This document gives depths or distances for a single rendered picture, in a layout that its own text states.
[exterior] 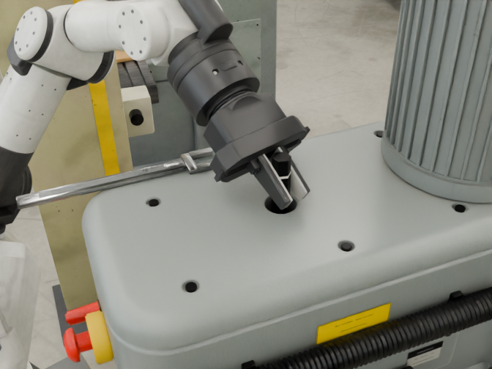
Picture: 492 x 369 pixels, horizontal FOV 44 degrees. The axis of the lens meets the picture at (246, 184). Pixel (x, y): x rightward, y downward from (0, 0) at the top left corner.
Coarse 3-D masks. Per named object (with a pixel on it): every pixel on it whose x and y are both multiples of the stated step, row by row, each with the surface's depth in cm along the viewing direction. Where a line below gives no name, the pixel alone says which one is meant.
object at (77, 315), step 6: (84, 306) 83; (90, 306) 83; (96, 306) 83; (72, 312) 82; (78, 312) 82; (84, 312) 82; (90, 312) 82; (66, 318) 82; (72, 318) 82; (78, 318) 82; (84, 318) 82; (72, 324) 82
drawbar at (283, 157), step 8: (280, 152) 68; (272, 160) 67; (280, 160) 67; (288, 160) 67; (280, 168) 67; (288, 168) 67; (280, 176) 68; (288, 176) 68; (288, 184) 69; (288, 192) 70; (272, 200) 70; (272, 208) 71; (288, 208) 71
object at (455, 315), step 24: (432, 312) 69; (456, 312) 69; (480, 312) 69; (360, 336) 66; (384, 336) 66; (408, 336) 67; (432, 336) 68; (288, 360) 64; (312, 360) 64; (336, 360) 64; (360, 360) 65
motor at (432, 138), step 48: (432, 0) 61; (480, 0) 58; (432, 48) 64; (480, 48) 60; (432, 96) 66; (480, 96) 62; (384, 144) 77; (432, 144) 69; (480, 144) 66; (432, 192) 71; (480, 192) 69
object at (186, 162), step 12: (180, 156) 78; (192, 156) 78; (204, 156) 79; (144, 168) 76; (156, 168) 76; (168, 168) 76; (180, 168) 76; (192, 168) 76; (204, 168) 76; (96, 180) 74; (108, 180) 74; (120, 180) 74; (132, 180) 74; (36, 192) 72; (48, 192) 72; (60, 192) 72; (72, 192) 72; (84, 192) 73; (24, 204) 71; (36, 204) 71
